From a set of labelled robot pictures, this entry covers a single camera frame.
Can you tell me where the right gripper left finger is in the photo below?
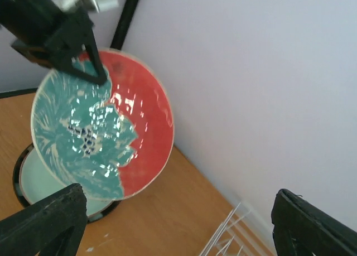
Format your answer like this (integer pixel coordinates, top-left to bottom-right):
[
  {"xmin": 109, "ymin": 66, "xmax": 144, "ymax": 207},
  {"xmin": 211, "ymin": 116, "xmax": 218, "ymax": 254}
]
[{"xmin": 1, "ymin": 183, "xmax": 88, "ymax": 255}]

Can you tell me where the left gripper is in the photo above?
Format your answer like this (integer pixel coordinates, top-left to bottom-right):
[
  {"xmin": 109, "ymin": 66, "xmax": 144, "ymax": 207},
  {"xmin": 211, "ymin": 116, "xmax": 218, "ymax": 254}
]
[{"xmin": 11, "ymin": 7, "xmax": 107, "ymax": 85}]

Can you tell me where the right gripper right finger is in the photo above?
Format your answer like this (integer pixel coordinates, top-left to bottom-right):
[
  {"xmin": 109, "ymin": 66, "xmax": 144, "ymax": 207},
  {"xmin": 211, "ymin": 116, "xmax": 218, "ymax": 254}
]
[{"xmin": 271, "ymin": 189, "xmax": 356, "ymax": 255}]

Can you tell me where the mint plate with flower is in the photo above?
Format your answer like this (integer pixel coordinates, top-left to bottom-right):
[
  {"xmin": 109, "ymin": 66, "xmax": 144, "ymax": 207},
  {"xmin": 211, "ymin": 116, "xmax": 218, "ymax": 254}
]
[{"xmin": 18, "ymin": 148, "xmax": 114, "ymax": 215}]

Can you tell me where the red teal flower plate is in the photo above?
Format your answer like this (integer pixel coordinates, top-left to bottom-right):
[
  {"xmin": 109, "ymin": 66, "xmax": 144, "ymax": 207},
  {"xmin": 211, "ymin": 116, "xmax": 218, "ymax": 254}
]
[{"xmin": 31, "ymin": 49, "xmax": 175, "ymax": 201}]

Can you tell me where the black rimmed beige plate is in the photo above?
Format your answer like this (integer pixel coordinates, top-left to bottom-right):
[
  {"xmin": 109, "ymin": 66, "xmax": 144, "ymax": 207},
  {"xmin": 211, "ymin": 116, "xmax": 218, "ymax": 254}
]
[{"xmin": 12, "ymin": 143, "xmax": 123, "ymax": 225}]

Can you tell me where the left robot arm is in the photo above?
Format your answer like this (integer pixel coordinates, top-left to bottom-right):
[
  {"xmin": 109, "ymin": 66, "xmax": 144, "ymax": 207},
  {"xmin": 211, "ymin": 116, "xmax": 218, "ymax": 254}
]
[{"xmin": 1, "ymin": 0, "xmax": 107, "ymax": 85}]

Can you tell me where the white wire dish rack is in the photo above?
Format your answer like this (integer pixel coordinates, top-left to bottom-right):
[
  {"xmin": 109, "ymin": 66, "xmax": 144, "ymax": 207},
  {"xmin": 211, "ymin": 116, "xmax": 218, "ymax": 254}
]
[{"xmin": 199, "ymin": 202, "xmax": 277, "ymax": 256}]

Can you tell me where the left black frame post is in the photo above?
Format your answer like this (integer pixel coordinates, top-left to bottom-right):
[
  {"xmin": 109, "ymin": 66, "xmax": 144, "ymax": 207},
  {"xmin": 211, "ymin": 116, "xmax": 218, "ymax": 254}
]
[{"xmin": 110, "ymin": 0, "xmax": 139, "ymax": 50}]

